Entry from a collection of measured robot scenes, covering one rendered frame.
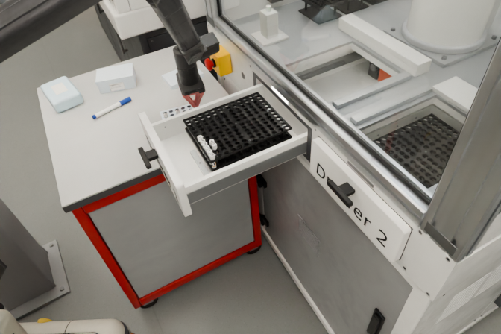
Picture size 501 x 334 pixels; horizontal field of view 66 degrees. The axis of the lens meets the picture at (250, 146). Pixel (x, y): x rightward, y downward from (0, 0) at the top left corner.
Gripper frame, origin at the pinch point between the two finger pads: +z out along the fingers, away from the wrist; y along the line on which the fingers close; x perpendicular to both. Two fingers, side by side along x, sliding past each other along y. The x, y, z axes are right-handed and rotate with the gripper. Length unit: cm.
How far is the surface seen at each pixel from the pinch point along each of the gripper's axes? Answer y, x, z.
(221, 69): 6.9, -11.0, -5.0
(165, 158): -31.4, 12.4, -12.7
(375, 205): -60, -23, -13
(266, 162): -36.0, -9.9, -6.2
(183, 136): -15.6, 6.5, -2.9
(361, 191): -56, -23, -13
